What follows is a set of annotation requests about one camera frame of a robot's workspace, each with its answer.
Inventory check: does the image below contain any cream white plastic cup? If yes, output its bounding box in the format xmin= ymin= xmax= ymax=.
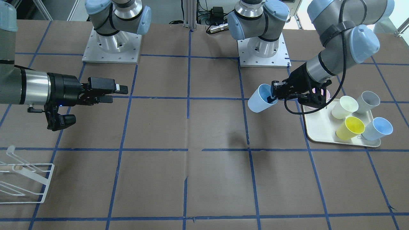
xmin=331 ymin=96 xmax=359 ymax=119

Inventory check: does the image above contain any blue plastic cup on tray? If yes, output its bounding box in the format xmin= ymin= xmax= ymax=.
xmin=362 ymin=117 xmax=393 ymax=141

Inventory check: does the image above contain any cream plastic tray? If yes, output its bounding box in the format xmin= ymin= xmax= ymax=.
xmin=304 ymin=99 xmax=381 ymax=148

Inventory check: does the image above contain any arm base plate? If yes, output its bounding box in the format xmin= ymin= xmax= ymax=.
xmin=237 ymin=34 xmax=292 ymax=68
xmin=82 ymin=30 xmax=142 ymax=64

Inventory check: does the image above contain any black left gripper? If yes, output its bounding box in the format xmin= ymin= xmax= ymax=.
xmin=270 ymin=63 xmax=332 ymax=109

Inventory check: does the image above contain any white wire cup rack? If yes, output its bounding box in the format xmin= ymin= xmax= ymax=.
xmin=0 ymin=145 xmax=55 ymax=205

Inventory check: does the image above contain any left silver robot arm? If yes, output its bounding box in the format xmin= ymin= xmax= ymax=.
xmin=228 ymin=0 xmax=395 ymax=113

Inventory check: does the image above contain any light blue cup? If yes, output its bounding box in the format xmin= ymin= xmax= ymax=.
xmin=247 ymin=84 xmax=278 ymax=113

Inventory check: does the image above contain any grey plastic cup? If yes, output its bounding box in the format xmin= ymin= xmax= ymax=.
xmin=355 ymin=91 xmax=380 ymax=114

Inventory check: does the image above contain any yellow plastic cup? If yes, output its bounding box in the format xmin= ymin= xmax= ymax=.
xmin=336 ymin=116 xmax=365 ymax=140

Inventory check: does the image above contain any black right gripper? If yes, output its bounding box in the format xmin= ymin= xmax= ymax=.
xmin=44 ymin=74 xmax=128 ymax=131

